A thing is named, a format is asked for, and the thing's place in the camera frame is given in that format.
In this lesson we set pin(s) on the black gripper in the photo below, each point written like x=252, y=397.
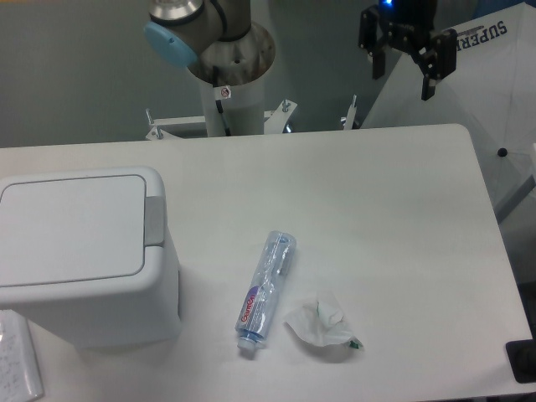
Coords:
x=408, y=27

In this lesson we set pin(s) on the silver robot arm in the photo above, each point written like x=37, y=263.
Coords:
x=220, y=44

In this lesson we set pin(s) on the grey trash can latch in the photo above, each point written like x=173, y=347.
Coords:
x=155, y=221

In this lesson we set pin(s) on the white plastic trash can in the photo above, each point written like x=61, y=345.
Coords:
x=73, y=258

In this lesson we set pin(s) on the white printed umbrella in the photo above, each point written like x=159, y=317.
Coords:
x=491, y=94

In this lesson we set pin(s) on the crumpled white paper tissue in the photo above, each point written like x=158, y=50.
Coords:
x=321, y=322

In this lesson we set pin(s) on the crushed clear plastic bottle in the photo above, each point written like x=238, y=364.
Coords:
x=259, y=307

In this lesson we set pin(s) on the black device at table edge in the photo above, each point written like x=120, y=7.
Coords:
x=521, y=356

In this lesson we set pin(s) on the white paper notepad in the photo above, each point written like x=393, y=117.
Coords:
x=20, y=376

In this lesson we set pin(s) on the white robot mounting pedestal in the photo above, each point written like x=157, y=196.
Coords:
x=233, y=110

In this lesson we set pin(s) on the white metal base frame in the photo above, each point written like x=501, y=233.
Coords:
x=277, y=121

